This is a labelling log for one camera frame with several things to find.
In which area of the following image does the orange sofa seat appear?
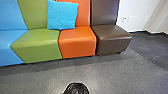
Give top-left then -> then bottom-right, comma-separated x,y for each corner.
57,0 -> 98,60

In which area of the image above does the brown sofa seat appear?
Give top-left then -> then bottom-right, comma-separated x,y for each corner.
90,0 -> 134,56

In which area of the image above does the white wall outlet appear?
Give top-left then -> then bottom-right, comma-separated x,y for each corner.
121,15 -> 134,23

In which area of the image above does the blue square cushion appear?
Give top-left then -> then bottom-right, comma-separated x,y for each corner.
46,0 -> 80,31

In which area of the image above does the black trash bag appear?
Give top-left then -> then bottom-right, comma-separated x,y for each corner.
62,82 -> 90,94

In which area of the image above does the green sofa seat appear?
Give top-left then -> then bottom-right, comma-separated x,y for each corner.
10,0 -> 63,65

